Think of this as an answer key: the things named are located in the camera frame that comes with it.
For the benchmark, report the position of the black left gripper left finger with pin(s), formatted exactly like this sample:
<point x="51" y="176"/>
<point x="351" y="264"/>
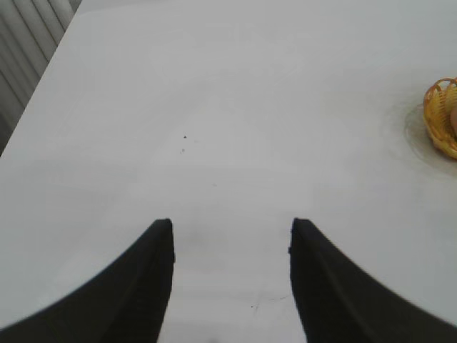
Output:
<point x="118" y="296"/>

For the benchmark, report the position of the pink round bun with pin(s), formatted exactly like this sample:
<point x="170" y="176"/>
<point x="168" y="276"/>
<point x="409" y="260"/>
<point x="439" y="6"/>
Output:
<point x="454" y="121"/>

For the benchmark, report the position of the grey ribbed curtain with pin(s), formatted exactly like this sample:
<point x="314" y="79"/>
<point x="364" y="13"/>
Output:
<point x="25" y="53"/>

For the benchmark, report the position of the yellow woven plastic basket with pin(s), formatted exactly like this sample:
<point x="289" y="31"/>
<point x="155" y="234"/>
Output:
<point x="439" y="118"/>

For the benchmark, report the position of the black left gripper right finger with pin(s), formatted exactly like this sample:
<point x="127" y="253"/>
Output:
<point x="335" y="300"/>

